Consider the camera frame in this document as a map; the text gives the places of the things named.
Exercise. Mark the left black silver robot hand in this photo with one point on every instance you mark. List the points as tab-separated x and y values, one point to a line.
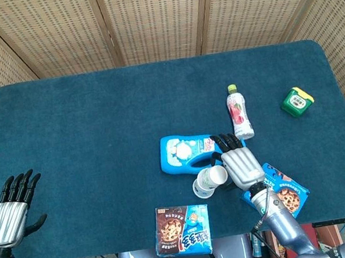
6	222

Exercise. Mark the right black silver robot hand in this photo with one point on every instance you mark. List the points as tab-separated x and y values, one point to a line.
243	167

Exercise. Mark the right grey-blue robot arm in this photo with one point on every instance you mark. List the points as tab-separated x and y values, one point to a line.
280	220

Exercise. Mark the pink juice bottle green cap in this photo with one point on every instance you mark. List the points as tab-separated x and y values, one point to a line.
239	115

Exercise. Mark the blue pump detergent bottle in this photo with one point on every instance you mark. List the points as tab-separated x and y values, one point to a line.
177	164

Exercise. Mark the green box yellow lid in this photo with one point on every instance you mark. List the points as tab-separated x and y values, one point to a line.
295	104

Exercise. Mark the brown and blue cookie box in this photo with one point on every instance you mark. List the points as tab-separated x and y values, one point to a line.
171	229

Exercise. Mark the red cardboard box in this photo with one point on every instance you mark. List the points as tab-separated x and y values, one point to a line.
312	234

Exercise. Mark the orange brown storage crate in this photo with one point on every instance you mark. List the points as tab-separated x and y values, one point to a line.
333	235

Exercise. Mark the dark blue carpet mat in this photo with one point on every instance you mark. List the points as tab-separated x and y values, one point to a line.
97	146

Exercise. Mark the woven rattan folding screen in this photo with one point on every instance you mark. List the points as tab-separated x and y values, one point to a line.
155	14

